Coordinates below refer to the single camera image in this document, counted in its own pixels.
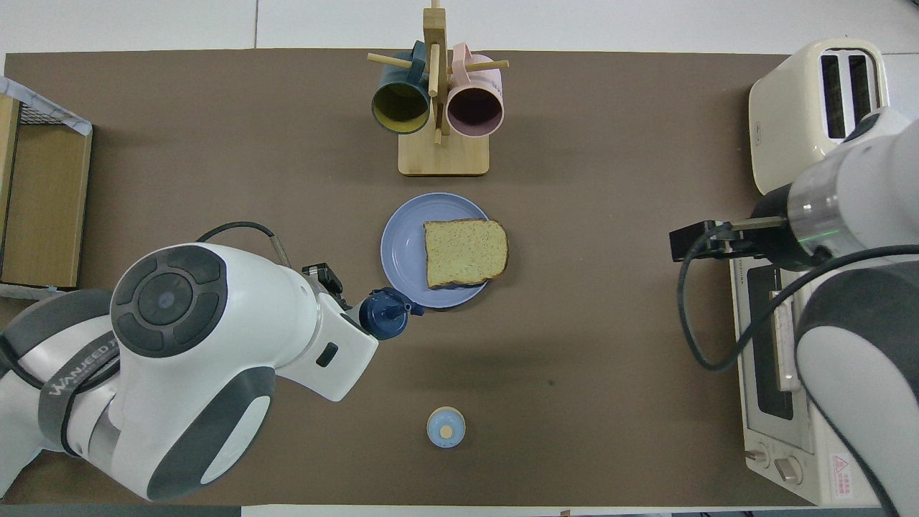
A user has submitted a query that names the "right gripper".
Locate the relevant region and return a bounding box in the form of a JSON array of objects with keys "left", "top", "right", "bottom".
[{"left": 729, "top": 185, "right": 816, "bottom": 272}]

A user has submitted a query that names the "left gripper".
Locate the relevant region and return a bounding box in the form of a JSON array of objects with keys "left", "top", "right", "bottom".
[{"left": 302, "top": 263, "right": 347, "bottom": 297}]

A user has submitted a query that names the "dark blue seasoning bottle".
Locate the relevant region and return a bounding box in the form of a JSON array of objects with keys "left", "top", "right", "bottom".
[{"left": 358, "top": 287, "right": 425, "bottom": 341}]

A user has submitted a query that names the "blue plate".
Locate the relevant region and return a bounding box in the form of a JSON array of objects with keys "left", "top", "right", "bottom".
[{"left": 380, "top": 192, "right": 493, "bottom": 309}]

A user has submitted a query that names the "slice of bread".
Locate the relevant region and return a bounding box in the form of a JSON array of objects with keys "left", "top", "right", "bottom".
[{"left": 423, "top": 218, "right": 510, "bottom": 290}]

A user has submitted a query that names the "cream toaster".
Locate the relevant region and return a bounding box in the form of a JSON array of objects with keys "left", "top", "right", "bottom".
[{"left": 748, "top": 38, "right": 891, "bottom": 195}]

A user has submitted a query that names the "wooden mug tree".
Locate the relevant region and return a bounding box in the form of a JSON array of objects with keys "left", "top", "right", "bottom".
[{"left": 367, "top": 0, "right": 510, "bottom": 177}]

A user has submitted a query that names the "dark teal mug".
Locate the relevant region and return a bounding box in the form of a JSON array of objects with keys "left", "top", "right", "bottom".
[{"left": 370, "top": 41, "right": 431, "bottom": 136}]

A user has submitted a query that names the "light blue shaker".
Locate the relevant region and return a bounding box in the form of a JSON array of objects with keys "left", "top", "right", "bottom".
[{"left": 426, "top": 406, "right": 467, "bottom": 449}]

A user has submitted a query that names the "white toaster oven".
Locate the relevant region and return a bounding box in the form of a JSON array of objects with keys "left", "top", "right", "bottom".
[{"left": 729, "top": 255, "right": 884, "bottom": 507}]

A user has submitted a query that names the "pink mug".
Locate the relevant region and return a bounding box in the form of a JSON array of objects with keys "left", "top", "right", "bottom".
[{"left": 445, "top": 43, "right": 505, "bottom": 139}]

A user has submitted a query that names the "wooden crate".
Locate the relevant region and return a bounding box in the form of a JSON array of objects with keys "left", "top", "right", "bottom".
[{"left": 0, "top": 95, "right": 93, "bottom": 299}]

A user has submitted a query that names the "black cable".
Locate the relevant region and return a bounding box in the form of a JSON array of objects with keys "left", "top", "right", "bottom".
[
  {"left": 678, "top": 223, "right": 919, "bottom": 373},
  {"left": 196, "top": 221, "right": 293, "bottom": 269}
]

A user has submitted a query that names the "cloth lined wire basket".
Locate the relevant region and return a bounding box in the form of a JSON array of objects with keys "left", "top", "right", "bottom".
[{"left": 0, "top": 75, "right": 94, "bottom": 137}]

